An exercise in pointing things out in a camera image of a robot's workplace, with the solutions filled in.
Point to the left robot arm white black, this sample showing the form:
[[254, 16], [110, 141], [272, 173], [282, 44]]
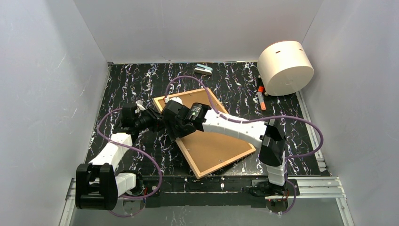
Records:
[[98, 187]]

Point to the white cylindrical container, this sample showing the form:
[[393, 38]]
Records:
[[284, 68]]

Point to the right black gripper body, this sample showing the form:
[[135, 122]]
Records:
[[171, 125]]

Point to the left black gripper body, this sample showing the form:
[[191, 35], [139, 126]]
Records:
[[151, 117]]

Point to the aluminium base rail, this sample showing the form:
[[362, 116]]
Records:
[[220, 201]]

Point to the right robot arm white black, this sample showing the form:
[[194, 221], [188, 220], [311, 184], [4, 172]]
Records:
[[266, 136]]

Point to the light wooden picture frame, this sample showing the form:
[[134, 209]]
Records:
[[218, 168]]

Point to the orange grey marker pen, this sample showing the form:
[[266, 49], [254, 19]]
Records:
[[260, 95]]

